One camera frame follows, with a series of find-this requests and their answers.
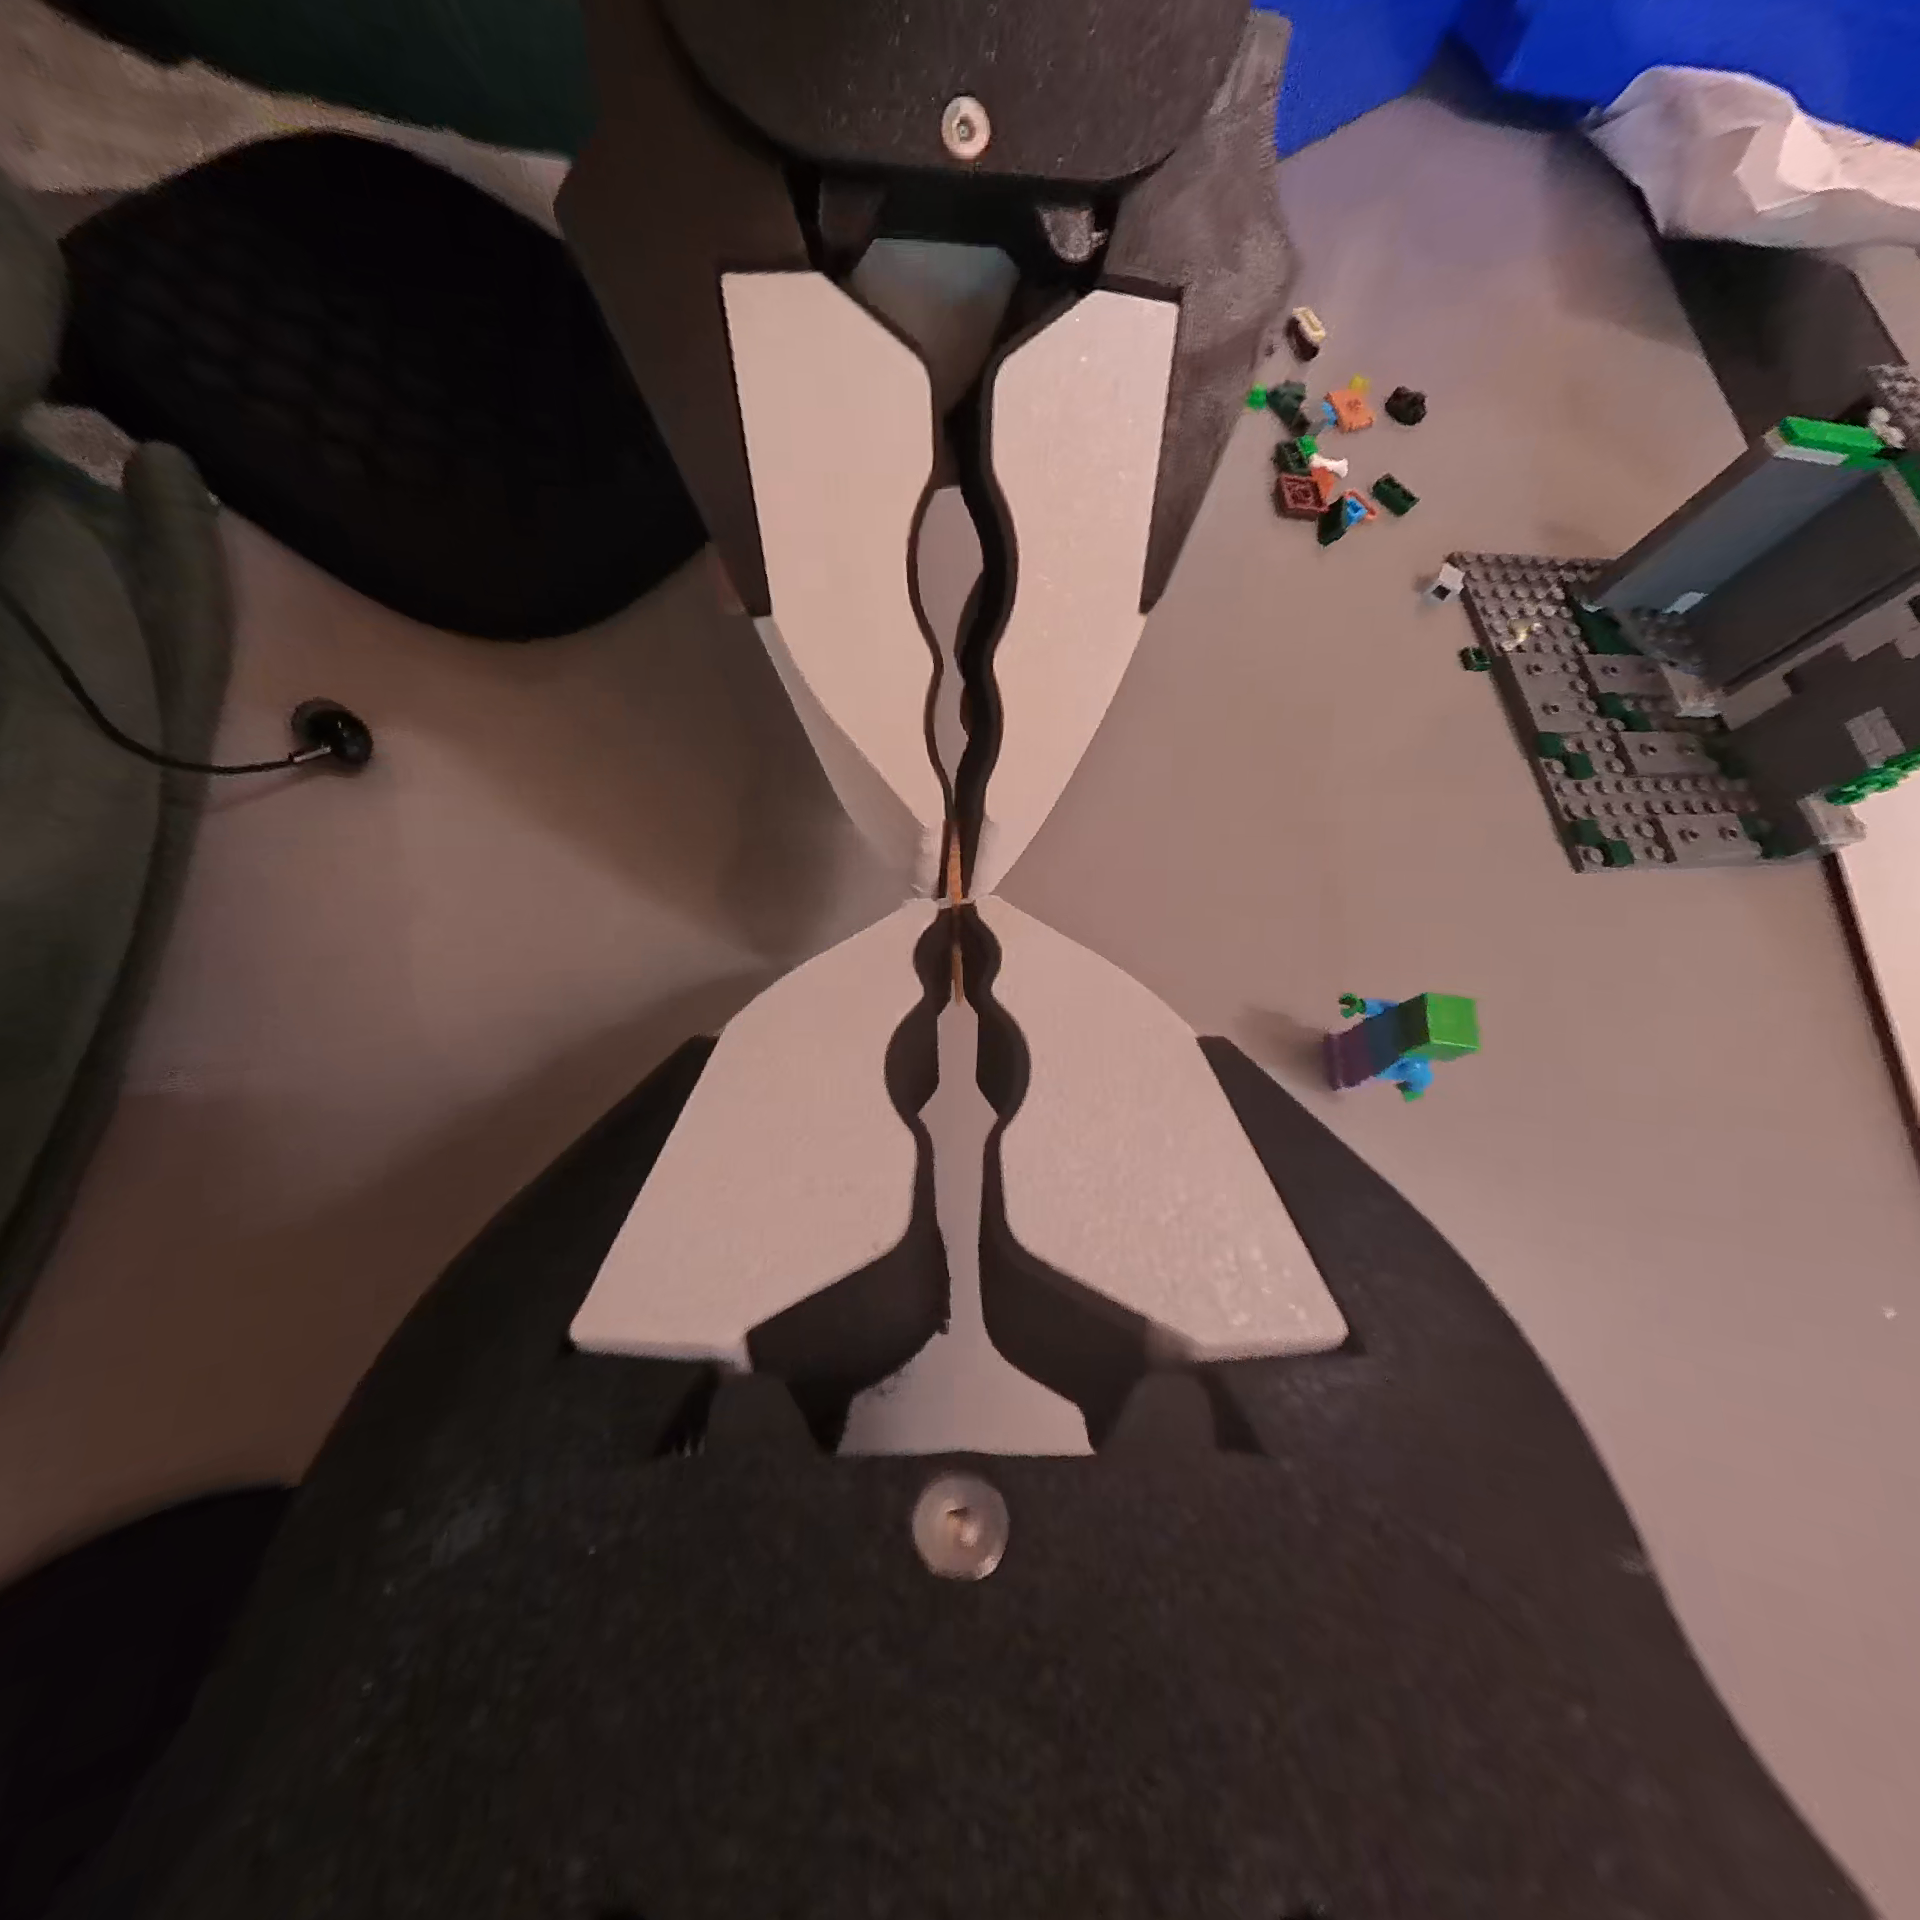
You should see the blue plastic bin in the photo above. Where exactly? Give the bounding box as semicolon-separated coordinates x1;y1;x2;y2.
1252;0;1920;155

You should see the scatter of small loose bricks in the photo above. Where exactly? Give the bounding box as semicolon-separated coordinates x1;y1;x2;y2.
1242;303;1432;550

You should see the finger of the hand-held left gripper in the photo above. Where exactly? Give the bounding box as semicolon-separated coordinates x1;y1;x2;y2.
958;283;1179;900
721;268;952;905

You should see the green headed toy minifigure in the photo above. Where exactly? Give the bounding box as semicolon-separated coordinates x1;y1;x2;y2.
1319;988;1484;1105

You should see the white crumpled paper bag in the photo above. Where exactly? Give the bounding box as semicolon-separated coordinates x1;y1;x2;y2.
1579;67;1920;244

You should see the dark green hoodie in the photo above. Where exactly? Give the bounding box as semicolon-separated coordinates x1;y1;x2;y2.
0;194;236;1356

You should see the grey brick building model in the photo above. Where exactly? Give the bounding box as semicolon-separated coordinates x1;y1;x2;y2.
1444;363;1920;878

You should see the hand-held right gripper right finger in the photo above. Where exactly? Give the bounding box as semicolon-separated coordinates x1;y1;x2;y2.
958;895;1352;1453

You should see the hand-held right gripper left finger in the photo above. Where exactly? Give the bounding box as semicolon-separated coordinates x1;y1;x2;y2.
568;900;952;1453

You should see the white rounded board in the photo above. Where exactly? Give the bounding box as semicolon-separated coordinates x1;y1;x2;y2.
1832;839;1920;1145

